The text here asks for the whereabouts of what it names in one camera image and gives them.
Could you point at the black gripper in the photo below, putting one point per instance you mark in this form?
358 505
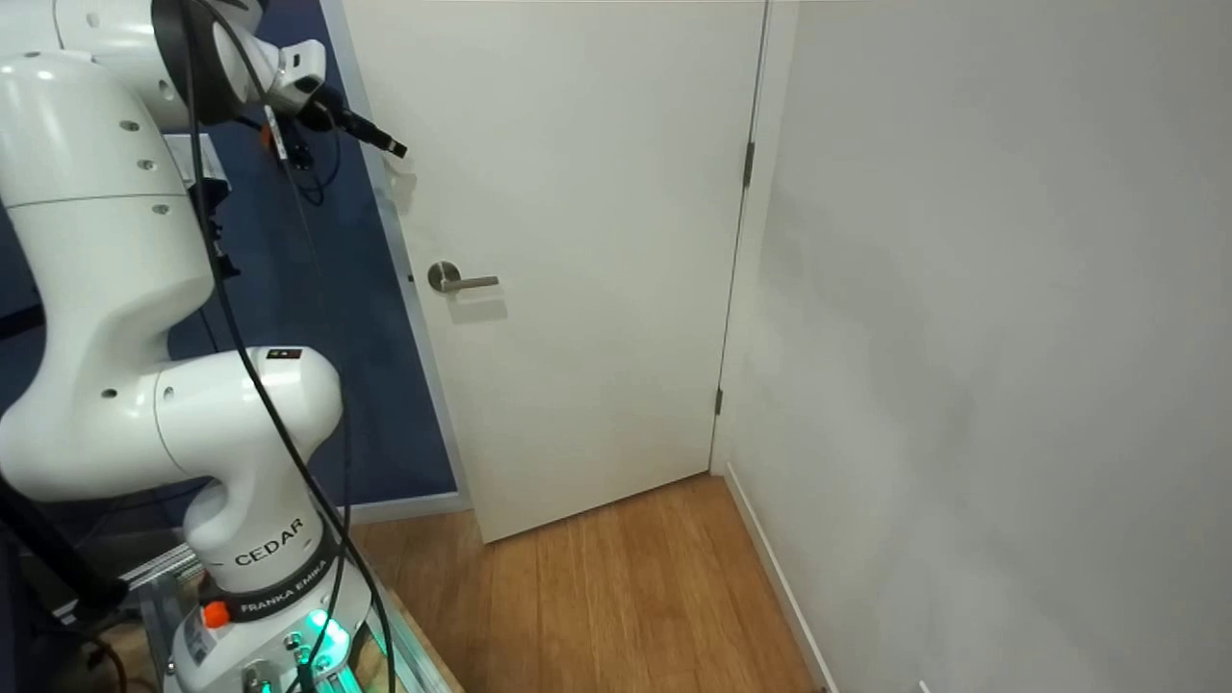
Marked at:
325 113

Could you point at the white door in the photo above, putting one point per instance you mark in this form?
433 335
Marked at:
601 284

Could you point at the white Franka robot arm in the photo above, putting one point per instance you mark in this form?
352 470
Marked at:
103 257

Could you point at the robot base cart green light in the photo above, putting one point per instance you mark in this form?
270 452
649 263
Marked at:
416 655

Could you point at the metal door hinge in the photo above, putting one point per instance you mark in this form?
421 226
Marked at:
748 163
720 403

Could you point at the white baseboard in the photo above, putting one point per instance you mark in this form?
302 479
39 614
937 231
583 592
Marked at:
784 580

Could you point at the white door frame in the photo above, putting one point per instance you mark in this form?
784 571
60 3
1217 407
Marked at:
771 257

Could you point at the black equipment bracket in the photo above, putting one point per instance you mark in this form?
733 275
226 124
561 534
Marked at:
53 565

